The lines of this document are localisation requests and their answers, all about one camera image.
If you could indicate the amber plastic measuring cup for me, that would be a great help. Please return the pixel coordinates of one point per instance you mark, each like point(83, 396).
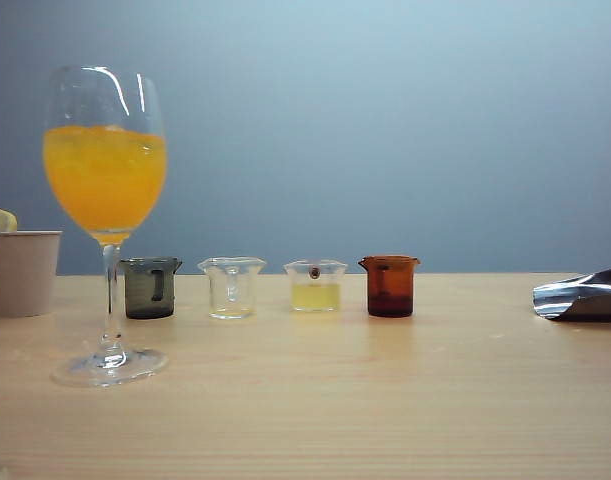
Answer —
point(390, 295)

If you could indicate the clear measuring cup yellow residue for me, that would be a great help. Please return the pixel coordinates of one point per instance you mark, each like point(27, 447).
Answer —
point(230, 295)

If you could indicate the grey plastic measuring cup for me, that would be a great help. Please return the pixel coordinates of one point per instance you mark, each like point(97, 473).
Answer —
point(142, 295)

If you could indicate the yellow lemon slice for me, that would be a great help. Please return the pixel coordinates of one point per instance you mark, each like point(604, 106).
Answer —
point(0, 221)

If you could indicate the wine glass with orange juice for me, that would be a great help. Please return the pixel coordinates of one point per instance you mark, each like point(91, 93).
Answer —
point(105, 175)

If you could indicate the beige paper cup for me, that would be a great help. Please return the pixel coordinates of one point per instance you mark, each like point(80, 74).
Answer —
point(22, 275)

